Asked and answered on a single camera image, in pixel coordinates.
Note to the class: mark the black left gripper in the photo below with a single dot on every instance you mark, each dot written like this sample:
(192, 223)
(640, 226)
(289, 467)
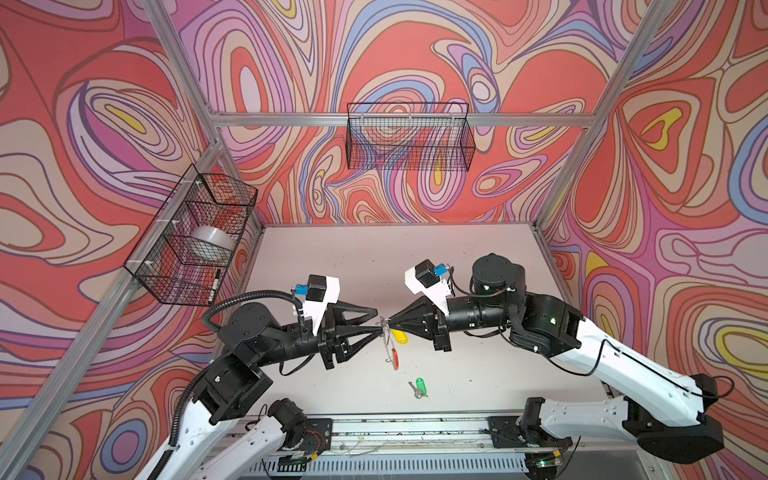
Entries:
(330, 342)

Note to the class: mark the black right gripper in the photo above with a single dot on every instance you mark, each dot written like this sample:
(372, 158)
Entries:
(426, 315)

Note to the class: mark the yellow plastic key tag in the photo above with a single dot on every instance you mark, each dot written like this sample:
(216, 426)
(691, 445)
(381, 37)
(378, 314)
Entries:
(400, 337)

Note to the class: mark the metal keyring disc red grip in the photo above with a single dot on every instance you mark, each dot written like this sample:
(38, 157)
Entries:
(389, 342)

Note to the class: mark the green plastic key tag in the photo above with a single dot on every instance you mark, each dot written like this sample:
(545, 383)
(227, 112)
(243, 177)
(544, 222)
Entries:
(420, 383)

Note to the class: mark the silver key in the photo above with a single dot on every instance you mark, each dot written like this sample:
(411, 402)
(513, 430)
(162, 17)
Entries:
(418, 393)

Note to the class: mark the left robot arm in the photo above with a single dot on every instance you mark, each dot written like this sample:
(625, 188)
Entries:
(257, 329)

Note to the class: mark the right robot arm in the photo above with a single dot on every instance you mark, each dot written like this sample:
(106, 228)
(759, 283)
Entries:
(661, 411)

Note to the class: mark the grey tape roll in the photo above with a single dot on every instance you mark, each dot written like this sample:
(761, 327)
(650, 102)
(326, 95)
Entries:
(214, 236)

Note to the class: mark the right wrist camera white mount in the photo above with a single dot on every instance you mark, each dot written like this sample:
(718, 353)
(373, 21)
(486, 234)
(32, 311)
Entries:
(430, 280)

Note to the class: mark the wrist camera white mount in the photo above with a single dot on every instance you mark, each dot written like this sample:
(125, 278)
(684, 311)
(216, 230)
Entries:
(317, 292)
(430, 280)

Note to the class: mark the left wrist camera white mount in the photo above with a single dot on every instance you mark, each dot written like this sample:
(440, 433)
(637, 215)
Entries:
(317, 292)

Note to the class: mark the aluminium table edge rail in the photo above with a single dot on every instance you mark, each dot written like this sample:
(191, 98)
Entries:
(390, 446)

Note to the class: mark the black wire basket left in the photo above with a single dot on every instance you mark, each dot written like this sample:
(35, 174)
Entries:
(175, 268)

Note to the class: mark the black wire basket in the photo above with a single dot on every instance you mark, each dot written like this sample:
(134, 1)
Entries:
(409, 136)
(175, 268)

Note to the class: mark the black wire basket back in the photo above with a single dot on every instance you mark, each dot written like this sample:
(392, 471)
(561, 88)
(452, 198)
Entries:
(409, 136)

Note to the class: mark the aluminium cage frame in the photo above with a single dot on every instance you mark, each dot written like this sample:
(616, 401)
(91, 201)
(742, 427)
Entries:
(97, 126)

